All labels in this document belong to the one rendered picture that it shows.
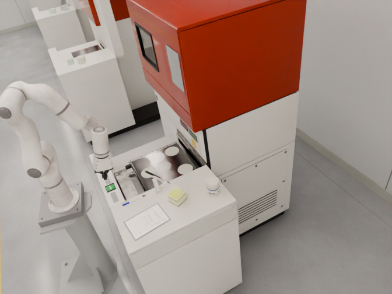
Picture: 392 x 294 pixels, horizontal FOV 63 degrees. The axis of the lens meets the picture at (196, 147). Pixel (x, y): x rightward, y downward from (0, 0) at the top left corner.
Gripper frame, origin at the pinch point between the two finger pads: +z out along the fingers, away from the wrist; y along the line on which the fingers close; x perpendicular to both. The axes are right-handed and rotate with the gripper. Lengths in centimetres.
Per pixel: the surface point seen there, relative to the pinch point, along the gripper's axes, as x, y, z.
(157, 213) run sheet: 34.4, -19.1, 5.8
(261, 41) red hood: 15, -85, -75
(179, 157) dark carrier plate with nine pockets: -8, -52, 6
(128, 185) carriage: -4.1, -14.7, 15.8
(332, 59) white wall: -32, -203, -39
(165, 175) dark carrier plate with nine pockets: 3.3, -37.1, 9.0
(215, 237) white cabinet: 50, -48, 23
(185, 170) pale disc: 6, -49, 6
